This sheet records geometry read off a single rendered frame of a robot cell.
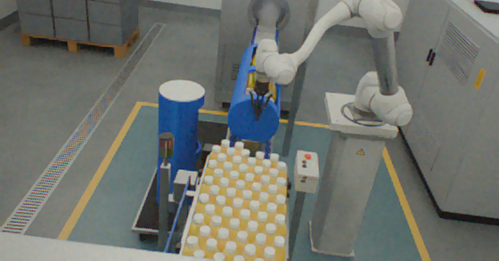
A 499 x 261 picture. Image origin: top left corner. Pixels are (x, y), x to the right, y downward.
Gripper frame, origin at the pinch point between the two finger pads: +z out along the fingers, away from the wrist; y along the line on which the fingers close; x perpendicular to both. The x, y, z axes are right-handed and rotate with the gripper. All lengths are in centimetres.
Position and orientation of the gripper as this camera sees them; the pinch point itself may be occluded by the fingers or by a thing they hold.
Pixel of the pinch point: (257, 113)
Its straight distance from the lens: 243.5
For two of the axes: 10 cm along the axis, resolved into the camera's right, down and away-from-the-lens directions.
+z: -1.2, 8.6, 5.0
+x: 0.8, -4.9, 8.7
